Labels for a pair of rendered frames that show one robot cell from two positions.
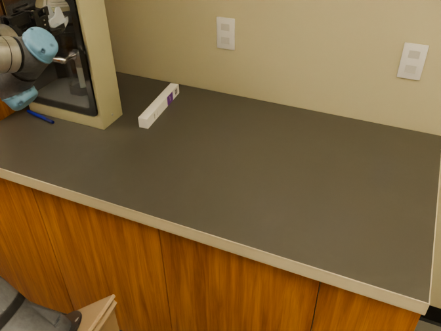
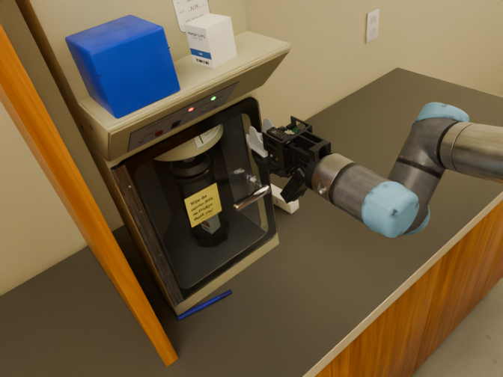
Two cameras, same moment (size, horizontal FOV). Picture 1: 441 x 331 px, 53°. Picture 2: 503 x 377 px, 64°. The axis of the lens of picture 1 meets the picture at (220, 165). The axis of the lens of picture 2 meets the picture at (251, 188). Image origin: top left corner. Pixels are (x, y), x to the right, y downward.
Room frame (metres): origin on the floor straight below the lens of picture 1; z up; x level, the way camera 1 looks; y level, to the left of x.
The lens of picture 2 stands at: (0.90, 1.01, 1.75)
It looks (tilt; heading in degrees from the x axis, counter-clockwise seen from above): 40 degrees down; 304
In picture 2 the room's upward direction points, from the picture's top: 11 degrees counter-clockwise
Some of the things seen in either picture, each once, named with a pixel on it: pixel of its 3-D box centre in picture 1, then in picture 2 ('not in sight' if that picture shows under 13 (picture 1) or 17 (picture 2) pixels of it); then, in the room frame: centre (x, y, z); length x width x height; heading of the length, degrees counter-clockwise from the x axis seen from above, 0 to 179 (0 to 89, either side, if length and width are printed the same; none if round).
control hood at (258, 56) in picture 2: not in sight; (196, 100); (1.28, 0.56, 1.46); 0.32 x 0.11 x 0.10; 66
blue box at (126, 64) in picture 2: not in sight; (123, 64); (1.32, 0.64, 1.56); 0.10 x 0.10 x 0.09; 66
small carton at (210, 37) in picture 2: not in sight; (211, 40); (1.26, 0.51, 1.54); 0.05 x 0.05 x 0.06; 74
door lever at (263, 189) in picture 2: (58, 56); (248, 193); (1.27, 0.48, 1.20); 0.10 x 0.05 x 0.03; 66
